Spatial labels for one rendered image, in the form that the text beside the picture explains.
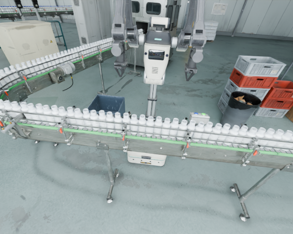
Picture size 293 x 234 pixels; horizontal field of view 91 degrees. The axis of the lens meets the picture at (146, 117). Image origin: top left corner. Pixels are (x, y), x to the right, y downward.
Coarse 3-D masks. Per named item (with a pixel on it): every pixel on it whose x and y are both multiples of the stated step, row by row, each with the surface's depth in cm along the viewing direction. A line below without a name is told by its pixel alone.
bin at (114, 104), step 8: (96, 96) 158; (104, 96) 161; (112, 96) 160; (96, 104) 160; (104, 104) 169; (112, 104) 168; (120, 104) 166; (96, 112) 137; (112, 112) 171; (120, 112) 149
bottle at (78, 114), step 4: (76, 108) 104; (76, 112) 102; (80, 112) 105; (76, 116) 104; (80, 116) 104; (76, 120) 106; (80, 120) 106; (80, 124) 108; (84, 124) 111; (80, 128) 111
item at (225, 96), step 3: (225, 90) 298; (222, 93) 309; (225, 93) 300; (228, 93) 287; (222, 96) 310; (225, 96) 300; (228, 96) 315; (222, 99) 308; (225, 99) 299; (228, 99) 288; (261, 99) 275; (225, 102) 298
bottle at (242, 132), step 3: (243, 126) 100; (246, 126) 99; (240, 129) 100; (243, 129) 98; (246, 129) 97; (240, 132) 100; (243, 132) 99; (237, 135) 102; (240, 135) 100; (243, 135) 99; (237, 138) 103; (240, 138) 102; (234, 141) 105; (237, 141) 104; (240, 141) 104; (234, 144) 106; (237, 144) 106
